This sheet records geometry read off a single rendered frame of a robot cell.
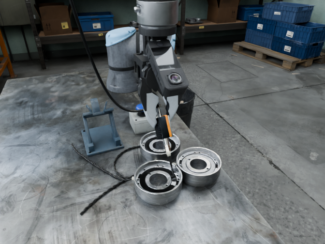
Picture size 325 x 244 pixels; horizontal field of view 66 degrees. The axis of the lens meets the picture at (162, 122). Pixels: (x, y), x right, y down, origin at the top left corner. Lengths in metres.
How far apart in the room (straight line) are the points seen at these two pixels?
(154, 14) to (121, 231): 0.40
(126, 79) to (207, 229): 0.67
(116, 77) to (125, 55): 0.10
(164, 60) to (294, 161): 1.78
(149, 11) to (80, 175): 0.40
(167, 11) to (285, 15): 3.88
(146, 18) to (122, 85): 0.58
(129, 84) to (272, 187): 1.22
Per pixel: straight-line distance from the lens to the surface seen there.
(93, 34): 3.93
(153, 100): 0.51
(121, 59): 0.99
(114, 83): 1.04
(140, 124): 0.74
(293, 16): 4.22
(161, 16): 0.46
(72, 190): 0.61
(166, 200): 0.54
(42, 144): 0.79
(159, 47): 0.48
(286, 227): 1.66
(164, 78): 0.43
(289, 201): 1.81
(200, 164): 0.63
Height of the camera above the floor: 1.22
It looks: 31 degrees down
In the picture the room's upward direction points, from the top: straight up
